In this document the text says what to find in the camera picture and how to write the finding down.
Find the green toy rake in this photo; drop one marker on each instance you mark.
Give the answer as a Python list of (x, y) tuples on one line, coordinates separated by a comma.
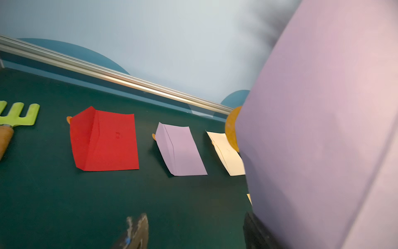
[(13, 119)]

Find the lilac envelope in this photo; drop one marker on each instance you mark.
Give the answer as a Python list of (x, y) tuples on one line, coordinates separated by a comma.
[(179, 150), (318, 132)]

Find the aluminium rail back frame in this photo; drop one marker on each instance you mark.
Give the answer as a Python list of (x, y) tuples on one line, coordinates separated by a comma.
[(50, 57)]

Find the tan kraft envelope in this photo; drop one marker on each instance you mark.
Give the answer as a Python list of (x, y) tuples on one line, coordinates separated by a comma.
[(249, 198)]

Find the red envelope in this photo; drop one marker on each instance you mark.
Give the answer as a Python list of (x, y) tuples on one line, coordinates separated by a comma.
[(103, 141)]

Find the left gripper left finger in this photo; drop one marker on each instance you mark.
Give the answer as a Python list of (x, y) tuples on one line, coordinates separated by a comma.
[(136, 235)]

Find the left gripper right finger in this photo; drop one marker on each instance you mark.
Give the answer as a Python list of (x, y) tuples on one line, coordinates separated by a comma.
[(256, 234)]

